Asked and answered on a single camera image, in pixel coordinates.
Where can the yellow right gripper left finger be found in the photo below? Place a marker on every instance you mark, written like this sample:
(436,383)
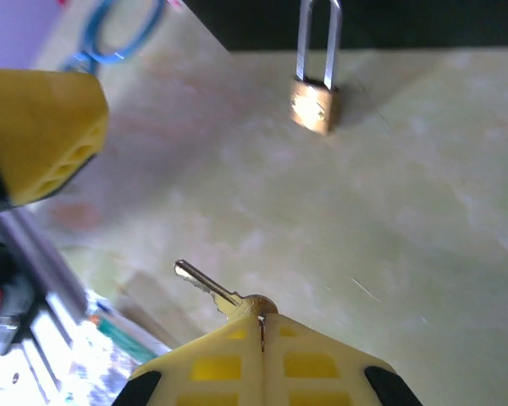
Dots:
(220,372)

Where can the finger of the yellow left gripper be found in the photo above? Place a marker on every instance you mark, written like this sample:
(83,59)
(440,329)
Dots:
(38,127)

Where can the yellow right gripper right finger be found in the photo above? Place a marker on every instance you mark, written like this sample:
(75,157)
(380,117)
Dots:
(317,368)

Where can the small brass key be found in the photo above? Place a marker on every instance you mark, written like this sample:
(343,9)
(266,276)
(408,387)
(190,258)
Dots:
(204,280)

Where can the brass padlock with long shackle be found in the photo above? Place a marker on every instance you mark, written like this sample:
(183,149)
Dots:
(315,106)

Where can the teal pen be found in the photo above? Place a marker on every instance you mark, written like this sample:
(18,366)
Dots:
(123,336)

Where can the grey aluminium frame bar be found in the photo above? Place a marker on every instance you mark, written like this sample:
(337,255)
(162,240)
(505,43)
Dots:
(46,262)

